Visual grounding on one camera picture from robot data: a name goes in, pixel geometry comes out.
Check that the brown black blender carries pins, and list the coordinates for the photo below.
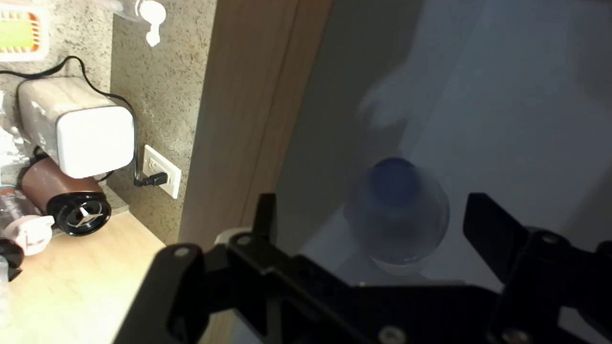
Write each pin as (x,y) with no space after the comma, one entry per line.
(64,197)

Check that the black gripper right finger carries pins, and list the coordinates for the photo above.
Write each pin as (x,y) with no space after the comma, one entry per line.
(548,279)

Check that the black power plug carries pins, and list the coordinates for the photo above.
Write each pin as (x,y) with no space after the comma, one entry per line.
(150,178)

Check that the small white plastic cap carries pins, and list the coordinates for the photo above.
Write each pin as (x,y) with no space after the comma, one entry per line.
(33,233)

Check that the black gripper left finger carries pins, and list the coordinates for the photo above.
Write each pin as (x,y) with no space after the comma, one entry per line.
(184,287)

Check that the white wall outlet with plug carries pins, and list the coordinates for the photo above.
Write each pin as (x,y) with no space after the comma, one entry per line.
(165,166)

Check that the clear water bottle blue cap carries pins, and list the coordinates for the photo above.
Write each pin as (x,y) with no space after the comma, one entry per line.
(396,212)

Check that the white cube appliance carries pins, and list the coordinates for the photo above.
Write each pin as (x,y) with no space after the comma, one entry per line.
(77,126)

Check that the clear spray bottle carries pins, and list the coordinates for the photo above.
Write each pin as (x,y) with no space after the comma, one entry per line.
(152,16)

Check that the yellow sponge tray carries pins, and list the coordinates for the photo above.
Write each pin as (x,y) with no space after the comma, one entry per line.
(22,31)

